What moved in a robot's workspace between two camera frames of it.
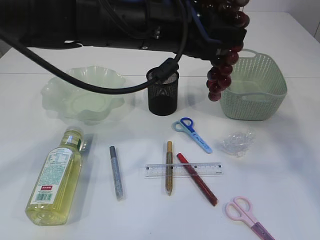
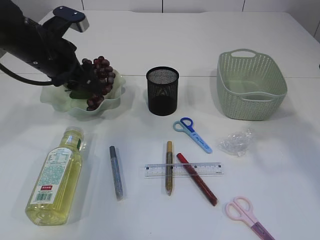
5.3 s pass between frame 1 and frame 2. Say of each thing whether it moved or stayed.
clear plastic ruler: stayed
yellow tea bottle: stayed
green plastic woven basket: stayed
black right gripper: moved
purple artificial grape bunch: moved
